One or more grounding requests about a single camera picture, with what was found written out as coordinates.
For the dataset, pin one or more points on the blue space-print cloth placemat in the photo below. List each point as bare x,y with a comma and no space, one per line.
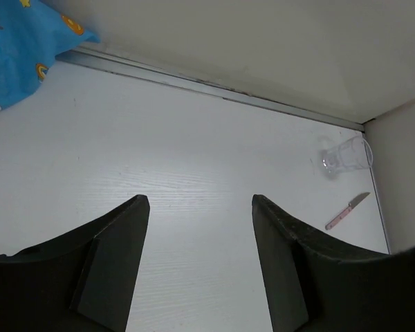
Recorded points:
32,35

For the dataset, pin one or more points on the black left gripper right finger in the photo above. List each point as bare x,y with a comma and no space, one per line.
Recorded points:
315,282

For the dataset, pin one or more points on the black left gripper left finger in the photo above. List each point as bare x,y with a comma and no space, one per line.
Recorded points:
82,280

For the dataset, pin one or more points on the clear drinking glass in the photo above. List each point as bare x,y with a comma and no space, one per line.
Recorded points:
351,155

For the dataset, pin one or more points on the pink-handled table knife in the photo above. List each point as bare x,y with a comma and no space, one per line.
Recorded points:
351,205

